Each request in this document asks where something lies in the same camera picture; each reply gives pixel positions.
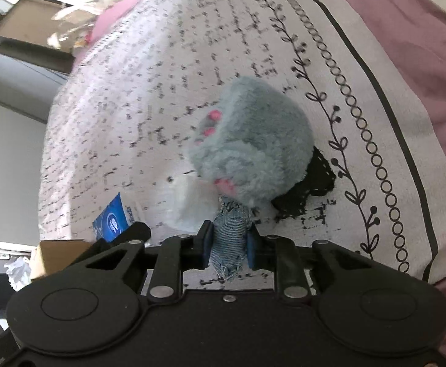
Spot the crumpled white paper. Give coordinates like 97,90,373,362
3,256,32,292

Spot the pink cloth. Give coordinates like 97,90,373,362
72,0,153,69

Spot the grey-blue plush toy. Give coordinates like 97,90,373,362
189,76,314,212

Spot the small cardboard box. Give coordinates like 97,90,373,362
29,239,98,280

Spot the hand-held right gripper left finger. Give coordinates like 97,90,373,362
69,220,214,304

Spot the mauve blanket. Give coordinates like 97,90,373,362
308,0,446,367

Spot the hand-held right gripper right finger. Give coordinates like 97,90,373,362
244,226,376,301

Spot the denim fabric piece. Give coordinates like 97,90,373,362
210,195,258,283

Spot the open cardboard box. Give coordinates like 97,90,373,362
0,0,105,75

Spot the white printed bedsheet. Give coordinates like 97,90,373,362
39,0,446,291

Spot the blue tissue packet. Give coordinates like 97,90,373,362
92,193,144,242

